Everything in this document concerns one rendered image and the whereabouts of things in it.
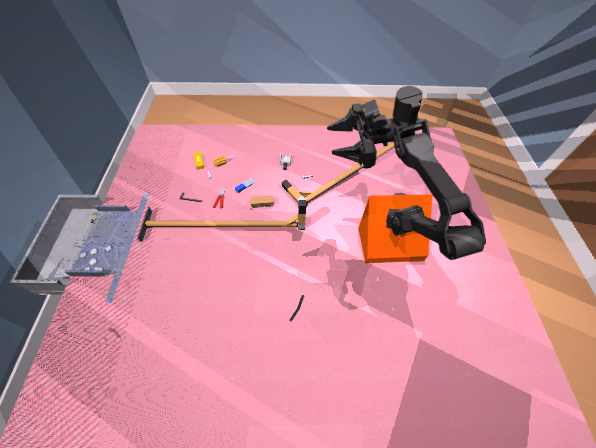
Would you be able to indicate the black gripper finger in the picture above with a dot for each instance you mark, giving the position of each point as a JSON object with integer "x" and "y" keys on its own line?
{"x": 354, "y": 152}
{"x": 344, "y": 124}

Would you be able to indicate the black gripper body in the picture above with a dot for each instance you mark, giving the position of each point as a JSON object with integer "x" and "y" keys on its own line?
{"x": 360, "y": 123}

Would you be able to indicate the red-handled pliers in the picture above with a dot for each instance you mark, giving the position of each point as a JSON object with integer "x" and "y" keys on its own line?
{"x": 221, "y": 194}

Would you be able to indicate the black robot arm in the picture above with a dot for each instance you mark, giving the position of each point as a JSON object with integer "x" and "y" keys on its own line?
{"x": 417, "y": 152}

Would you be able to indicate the yellow rectangular block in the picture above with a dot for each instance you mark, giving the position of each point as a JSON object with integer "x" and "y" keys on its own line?
{"x": 198, "y": 160}

